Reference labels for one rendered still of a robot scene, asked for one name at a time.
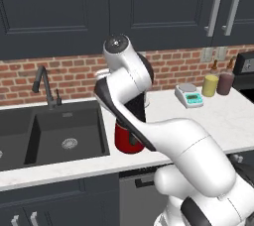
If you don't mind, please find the grey wall socket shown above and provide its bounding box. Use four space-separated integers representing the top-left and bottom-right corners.
200 47 214 63
214 46 228 61

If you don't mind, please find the brown bottle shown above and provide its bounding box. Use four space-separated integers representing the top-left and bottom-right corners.
216 56 236 96

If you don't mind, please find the dark drawer front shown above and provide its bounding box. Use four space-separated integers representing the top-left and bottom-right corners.
0 172 120 208

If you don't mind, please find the narrow dark cupboard door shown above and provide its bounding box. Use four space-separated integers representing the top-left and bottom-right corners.
211 0 254 48

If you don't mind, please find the black sink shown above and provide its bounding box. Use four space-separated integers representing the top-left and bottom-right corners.
0 99 111 173

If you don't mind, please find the grey dishwasher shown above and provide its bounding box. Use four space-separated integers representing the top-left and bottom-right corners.
118 166 174 226

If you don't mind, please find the grey stove knob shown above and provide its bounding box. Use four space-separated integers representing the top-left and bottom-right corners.
230 153 245 166

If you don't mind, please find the yellow bottle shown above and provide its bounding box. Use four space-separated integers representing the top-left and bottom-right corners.
200 58 220 98

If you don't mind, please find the black dishwasher handle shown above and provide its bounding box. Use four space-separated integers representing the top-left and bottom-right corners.
134 173 157 189

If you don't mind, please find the small grey cupboard handle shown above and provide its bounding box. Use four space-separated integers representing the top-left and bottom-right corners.
10 214 20 226
29 211 39 226

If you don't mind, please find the black tap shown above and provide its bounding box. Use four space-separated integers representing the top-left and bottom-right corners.
31 64 64 111

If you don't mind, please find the wide dark cupboard door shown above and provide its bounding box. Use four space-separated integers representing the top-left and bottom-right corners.
0 0 111 61

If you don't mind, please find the red and black blender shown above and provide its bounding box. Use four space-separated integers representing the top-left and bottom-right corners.
114 91 147 156

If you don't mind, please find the white kitchen scale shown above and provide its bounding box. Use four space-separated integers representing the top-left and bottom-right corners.
174 82 204 110

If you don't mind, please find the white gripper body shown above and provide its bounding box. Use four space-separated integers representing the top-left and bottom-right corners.
94 68 112 79

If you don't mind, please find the dark lower cupboard door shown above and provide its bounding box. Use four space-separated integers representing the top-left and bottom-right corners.
21 190 120 226
0 205 25 226

